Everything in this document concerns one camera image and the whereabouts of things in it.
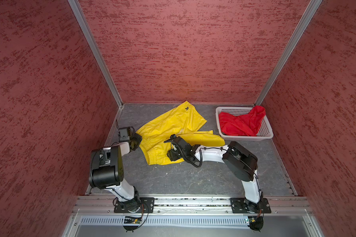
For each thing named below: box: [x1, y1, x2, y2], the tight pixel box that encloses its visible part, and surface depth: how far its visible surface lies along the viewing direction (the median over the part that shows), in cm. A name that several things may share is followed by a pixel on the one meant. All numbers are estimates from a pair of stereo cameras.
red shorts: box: [218, 105, 267, 137], surface depth 98 cm
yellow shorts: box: [136, 101, 226, 165], surface depth 105 cm
